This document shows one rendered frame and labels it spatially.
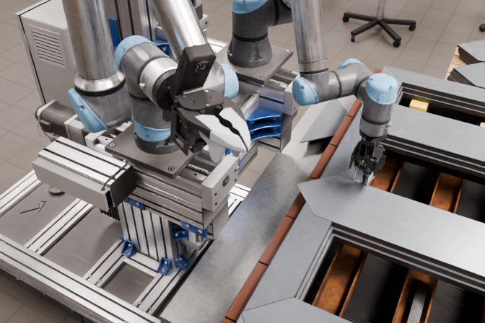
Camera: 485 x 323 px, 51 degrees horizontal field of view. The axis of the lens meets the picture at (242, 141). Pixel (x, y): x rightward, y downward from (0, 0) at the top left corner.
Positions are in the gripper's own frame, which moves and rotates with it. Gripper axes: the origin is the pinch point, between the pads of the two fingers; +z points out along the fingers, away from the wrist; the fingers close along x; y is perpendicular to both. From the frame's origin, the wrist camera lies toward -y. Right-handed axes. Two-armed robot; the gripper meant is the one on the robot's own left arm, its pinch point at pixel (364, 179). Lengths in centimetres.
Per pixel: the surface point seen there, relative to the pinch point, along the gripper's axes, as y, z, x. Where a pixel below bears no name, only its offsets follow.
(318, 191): 10.0, 0.6, -10.3
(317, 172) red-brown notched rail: -1.8, 5.0, -14.8
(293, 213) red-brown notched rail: 17.2, 4.9, -14.8
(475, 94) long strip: -62, 1, 23
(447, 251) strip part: 15.2, 0.7, 26.4
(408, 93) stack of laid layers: -58, 4, 0
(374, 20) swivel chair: -266, 78, -59
